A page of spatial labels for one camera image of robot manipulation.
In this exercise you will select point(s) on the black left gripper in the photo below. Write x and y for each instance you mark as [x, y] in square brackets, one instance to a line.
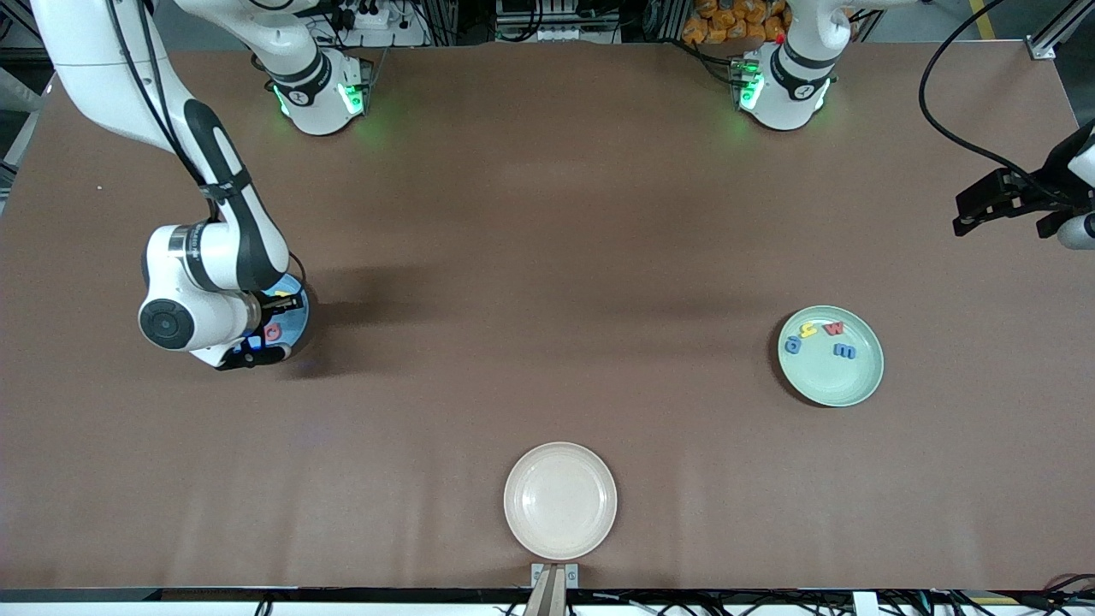
[1059, 178]

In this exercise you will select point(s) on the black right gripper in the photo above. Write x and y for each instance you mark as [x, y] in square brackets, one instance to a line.
[275, 304]

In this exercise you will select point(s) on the pink letter Q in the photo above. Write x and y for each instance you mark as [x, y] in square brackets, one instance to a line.
[269, 333]

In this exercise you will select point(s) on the red small letter w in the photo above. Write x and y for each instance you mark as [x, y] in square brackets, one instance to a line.
[834, 328]

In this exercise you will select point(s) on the blue small letter g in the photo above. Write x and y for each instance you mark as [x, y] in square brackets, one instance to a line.
[793, 346]

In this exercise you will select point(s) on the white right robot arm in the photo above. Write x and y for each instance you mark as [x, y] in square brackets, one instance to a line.
[214, 248]

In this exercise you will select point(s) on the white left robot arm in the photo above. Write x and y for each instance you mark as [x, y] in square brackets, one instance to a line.
[791, 85]

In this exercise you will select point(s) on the blue plate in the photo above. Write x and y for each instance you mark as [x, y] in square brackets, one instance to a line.
[295, 329]

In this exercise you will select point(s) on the green plate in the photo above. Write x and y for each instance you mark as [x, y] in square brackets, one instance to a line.
[830, 376]

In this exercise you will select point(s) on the beige plate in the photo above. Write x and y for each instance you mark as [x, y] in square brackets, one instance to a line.
[560, 501]

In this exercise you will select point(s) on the white power strip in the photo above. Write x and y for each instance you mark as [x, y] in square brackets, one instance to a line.
[385, 36]

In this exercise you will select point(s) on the pile of orange bags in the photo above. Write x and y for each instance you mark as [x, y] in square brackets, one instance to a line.
[727, 21]

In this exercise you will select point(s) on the aluminium frame profile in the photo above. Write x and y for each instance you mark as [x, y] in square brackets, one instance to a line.
[1045, 44]
[17, 34]

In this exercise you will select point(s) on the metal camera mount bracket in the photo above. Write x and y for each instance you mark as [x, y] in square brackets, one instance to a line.
[554, 590]

